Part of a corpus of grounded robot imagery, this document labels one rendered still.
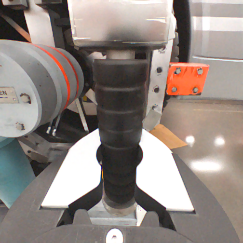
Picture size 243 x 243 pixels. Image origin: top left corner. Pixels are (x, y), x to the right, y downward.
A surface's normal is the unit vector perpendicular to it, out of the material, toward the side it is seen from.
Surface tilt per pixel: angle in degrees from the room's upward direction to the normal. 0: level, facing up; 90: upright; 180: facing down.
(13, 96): 90
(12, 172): 90
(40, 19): 90
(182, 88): 90
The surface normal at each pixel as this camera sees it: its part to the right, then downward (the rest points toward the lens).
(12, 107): -0.02, 0.47
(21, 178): 0.94, 0.19
